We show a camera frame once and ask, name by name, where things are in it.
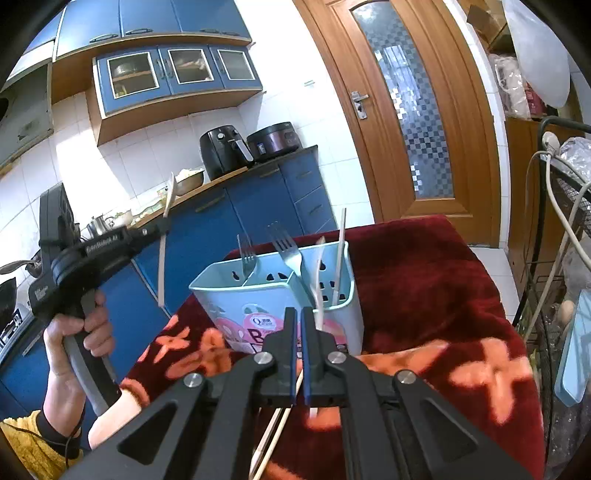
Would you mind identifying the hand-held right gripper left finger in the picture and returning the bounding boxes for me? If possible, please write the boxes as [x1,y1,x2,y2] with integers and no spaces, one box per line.
[60,307,298,480]

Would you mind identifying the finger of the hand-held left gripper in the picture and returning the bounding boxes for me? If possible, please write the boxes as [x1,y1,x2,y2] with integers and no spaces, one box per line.
[122,216,174,252]

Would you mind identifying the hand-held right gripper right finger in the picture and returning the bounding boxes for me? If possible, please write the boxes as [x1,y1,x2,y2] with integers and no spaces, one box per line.
[300,307,548,480]

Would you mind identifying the beige plastic spoon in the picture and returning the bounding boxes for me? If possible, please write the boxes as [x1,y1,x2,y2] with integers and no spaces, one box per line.
[157,172,180,309]

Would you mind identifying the light blue utensil holder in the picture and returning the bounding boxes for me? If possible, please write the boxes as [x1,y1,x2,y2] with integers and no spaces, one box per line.
[188,242,365,356]

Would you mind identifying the metal fork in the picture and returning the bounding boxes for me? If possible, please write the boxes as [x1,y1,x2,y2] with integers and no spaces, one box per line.
[267,220,304,289]
[236,233,258,278]

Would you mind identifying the person's left forearm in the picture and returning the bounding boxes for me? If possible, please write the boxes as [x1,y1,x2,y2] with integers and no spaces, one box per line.
[0,401,88,480]

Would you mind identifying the person's left hand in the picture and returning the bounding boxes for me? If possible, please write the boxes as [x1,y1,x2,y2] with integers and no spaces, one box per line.
[43,295,116,416]

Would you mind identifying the black wok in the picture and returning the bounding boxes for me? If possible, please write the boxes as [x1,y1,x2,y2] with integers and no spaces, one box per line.
[0,259,43,305]

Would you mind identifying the metal kettle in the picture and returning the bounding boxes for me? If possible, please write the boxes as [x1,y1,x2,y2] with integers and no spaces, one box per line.
[85,215,116,238]

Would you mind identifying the metal bowl with food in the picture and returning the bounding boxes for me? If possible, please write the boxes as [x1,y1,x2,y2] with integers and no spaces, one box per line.
[174,168,205,195]

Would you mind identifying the gas stove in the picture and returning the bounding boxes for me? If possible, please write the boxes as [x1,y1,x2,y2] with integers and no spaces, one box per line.
[0,300,33,352]

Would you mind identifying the black air fryer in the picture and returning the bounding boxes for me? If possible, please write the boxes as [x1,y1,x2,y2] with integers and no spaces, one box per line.
[199,126,254,182]

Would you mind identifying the blue base cabinets with counter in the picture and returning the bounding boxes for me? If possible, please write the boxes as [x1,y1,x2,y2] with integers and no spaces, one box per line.
[0,145,338,416]

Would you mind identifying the red floral blanket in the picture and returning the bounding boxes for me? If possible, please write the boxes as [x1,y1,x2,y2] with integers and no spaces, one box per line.
[90,215,546,480]

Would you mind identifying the dark rice cooker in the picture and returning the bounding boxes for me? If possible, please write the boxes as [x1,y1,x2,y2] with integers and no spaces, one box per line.
[246,121,303,162]

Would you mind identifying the grey range hood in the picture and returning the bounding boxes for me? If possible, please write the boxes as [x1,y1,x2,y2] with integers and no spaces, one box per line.
[0,62,54,169]

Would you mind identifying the wooden door with glass panel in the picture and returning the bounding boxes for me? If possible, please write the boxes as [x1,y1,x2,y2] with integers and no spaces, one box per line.
[295,0,502,245]

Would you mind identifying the light blue lid box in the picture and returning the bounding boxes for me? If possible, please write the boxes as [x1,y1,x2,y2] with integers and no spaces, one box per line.
[554,295,591,407]

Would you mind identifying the wooden shelf cabinet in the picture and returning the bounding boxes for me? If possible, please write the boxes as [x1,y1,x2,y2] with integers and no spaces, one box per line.
[462,0,583,296]

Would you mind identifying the clear plastic bag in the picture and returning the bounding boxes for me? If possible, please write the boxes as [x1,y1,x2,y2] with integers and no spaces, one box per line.
[556,136,591,176]

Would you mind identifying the pink and white packaged bag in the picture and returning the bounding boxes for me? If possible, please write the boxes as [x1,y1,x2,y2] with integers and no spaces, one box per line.
[489,53,546,121]

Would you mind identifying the cardboard box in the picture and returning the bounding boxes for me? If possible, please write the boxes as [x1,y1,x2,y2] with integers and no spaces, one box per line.
[466,4,506,38]

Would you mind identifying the white hanging plastic bag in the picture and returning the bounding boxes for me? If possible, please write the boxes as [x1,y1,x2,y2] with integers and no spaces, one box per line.
[501,0,571,109]

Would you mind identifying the blue glass-door wall cabinet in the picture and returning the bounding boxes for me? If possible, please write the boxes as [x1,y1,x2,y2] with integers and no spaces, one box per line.
[85,44,264,146]

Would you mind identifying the blue upper wall cabinet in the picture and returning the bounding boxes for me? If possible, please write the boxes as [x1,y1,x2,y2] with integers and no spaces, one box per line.
[53,0,254,61]

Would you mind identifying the black wire rack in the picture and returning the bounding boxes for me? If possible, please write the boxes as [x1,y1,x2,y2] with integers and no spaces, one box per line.
[517,115,591,462]

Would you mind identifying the metal door handle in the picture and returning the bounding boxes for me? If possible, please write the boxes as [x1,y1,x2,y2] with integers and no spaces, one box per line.
[349,90,370,121]

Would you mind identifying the white cable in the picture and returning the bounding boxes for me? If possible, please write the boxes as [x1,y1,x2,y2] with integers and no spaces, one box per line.
[526,148,591,287]

